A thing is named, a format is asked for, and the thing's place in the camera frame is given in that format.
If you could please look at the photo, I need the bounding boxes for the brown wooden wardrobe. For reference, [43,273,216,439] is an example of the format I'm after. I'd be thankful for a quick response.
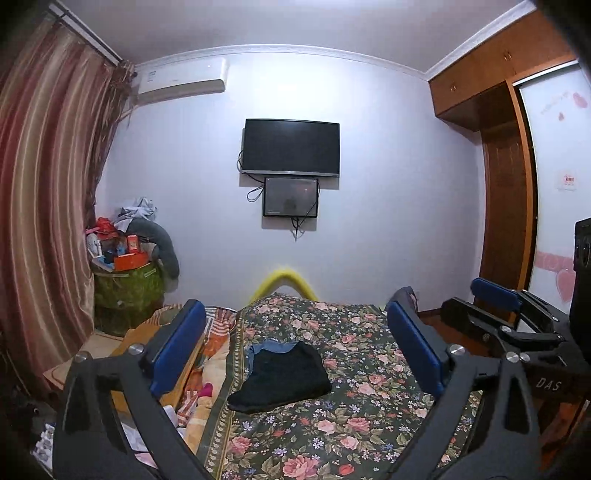
[427,9,578,324]

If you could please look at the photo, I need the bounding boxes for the floral bedspread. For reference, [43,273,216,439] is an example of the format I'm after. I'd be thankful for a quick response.
[194,293,485,480]

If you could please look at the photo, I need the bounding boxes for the yellow foam arch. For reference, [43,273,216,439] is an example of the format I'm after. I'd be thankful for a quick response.
[249,267,319,305]

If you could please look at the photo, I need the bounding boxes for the grey neck pillow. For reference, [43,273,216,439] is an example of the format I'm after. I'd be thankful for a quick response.
[129,219,181,280]

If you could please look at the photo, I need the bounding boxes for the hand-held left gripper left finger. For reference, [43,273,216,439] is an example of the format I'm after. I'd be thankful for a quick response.
[52,299,218,480]

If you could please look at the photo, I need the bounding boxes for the blue denim pants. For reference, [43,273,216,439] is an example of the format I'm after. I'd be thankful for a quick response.
[247,340,301,370]

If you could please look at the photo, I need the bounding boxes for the pile of white papers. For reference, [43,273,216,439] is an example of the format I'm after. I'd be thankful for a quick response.
[32,420,58,462]

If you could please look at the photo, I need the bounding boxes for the black pants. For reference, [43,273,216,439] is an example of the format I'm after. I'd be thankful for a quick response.
[227,342,332,415]

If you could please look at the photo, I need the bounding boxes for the white crumpled cloth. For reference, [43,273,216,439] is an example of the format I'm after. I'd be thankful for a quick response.
[115,198,158,222]

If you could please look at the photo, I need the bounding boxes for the green storage bin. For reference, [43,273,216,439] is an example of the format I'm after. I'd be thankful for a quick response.
[93,263,167,337]

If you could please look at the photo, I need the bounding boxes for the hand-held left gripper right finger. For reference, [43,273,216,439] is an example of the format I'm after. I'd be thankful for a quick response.
[387,299,541,480]

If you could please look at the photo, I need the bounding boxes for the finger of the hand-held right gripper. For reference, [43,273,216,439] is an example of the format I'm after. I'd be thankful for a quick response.
[441,298,563,358]
[470,277,557,332]

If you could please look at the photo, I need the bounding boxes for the striped brown curtain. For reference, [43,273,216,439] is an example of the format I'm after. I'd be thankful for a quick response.
[0,9,137,398]

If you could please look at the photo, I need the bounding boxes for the orange box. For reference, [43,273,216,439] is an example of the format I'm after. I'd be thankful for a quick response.
[113,251,151,272]

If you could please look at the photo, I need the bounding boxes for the small black monitor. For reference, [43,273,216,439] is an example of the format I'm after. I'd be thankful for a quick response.
[262,176,320,219]

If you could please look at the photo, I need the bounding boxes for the black wall television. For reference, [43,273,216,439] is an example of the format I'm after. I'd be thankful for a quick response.
[241,119,341,178]

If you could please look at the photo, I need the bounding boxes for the orange striped cloth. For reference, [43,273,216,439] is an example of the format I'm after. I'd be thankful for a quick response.
[203,305,238,342]

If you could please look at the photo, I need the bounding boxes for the white air conditioner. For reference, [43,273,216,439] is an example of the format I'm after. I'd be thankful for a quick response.
[131,58,229,107]

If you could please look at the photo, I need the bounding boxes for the wooden lap table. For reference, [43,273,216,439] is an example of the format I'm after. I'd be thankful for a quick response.
[44,320,206,416]

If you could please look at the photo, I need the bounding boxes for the curtain rail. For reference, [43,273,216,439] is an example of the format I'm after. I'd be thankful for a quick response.
[48,0,122,63]

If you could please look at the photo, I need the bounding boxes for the white sliding door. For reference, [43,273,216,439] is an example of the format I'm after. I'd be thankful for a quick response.
[515,60,591,319]

